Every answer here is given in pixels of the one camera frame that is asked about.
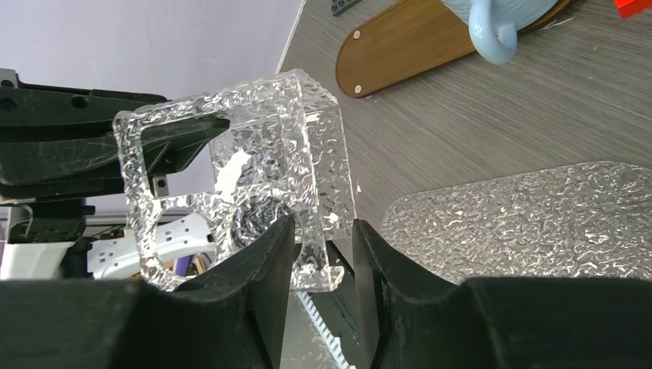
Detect clear textured oval tray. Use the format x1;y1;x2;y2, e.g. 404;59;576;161
381;161;651;283

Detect brown wooden oval tray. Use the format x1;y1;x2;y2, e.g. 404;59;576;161
335;0;572;98

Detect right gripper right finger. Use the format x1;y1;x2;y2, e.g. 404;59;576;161
352;220;651;368

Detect grey building baseplate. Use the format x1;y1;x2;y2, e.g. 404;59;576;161
331;0;361;17

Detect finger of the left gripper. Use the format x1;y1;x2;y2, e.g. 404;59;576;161
1;68;168;133
1;118;230;199

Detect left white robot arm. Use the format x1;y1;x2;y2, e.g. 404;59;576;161
1;69;165;280

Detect light blue mug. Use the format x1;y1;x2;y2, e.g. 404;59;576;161
442;0;557;65

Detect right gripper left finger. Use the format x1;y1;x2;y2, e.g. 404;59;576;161
1;216;295;368

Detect clear acrylic toothbrush holder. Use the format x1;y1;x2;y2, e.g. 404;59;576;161
113;69;356;292

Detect red orange block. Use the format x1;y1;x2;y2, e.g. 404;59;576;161
614;0;652;18

